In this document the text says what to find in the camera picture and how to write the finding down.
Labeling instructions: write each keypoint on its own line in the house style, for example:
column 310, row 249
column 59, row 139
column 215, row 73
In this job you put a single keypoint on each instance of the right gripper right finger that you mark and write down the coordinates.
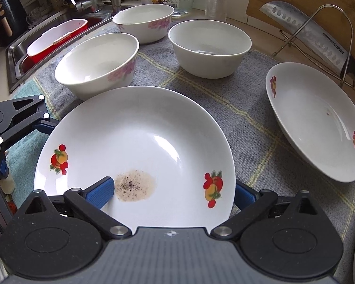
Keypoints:
column 254, row 206

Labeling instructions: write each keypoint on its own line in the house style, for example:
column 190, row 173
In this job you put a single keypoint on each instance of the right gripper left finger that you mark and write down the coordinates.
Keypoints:
column 86, row 205

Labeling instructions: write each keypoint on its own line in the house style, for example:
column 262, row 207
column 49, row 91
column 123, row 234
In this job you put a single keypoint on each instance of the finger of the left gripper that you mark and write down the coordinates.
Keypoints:
column 19, row 117

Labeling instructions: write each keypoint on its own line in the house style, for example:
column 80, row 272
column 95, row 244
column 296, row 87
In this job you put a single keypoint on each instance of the white plate with food residue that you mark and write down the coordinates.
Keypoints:
column 170, row 161

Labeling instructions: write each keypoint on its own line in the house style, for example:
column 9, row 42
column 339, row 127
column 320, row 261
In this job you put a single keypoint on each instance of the white bowl pink flowers front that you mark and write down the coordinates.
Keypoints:
column 99, row 64

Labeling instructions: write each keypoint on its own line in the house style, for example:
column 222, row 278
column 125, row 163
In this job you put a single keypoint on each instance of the white bowl pink flowers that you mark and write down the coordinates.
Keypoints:
column 99, row 64
column 148, row 22

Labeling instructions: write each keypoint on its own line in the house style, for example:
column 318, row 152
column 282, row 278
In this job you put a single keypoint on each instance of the plain white bowl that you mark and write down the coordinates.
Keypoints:
column 209, row 49

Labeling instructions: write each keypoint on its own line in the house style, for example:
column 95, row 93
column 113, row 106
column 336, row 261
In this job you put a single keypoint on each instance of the white bowl pink flowers back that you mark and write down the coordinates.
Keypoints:
column 148, row 22

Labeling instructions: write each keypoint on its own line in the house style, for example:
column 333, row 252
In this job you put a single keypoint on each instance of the steel kitchen faucet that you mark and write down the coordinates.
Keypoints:
column 81, row 6

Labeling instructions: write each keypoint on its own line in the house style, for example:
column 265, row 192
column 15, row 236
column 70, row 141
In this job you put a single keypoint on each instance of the grey blue checked towel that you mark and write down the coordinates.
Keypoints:
column 263, row 157

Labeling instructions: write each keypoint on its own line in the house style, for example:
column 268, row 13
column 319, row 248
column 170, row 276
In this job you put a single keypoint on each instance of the steel sink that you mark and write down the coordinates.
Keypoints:
column 16, row 52

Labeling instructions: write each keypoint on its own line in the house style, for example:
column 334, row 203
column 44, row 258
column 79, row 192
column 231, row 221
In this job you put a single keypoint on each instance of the red white basin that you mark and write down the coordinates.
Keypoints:
column 53, row 38

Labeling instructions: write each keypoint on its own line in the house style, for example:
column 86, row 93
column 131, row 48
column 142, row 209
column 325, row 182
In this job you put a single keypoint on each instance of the black air fryer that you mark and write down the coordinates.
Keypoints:
column 13, row 21

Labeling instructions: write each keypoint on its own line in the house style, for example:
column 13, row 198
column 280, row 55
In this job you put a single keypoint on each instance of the steel cleaver knife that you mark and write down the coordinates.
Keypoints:
column 327, row 48

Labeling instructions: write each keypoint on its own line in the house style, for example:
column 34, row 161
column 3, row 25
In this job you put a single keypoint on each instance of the wire knife rack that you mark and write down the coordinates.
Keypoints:
column 290, row 41

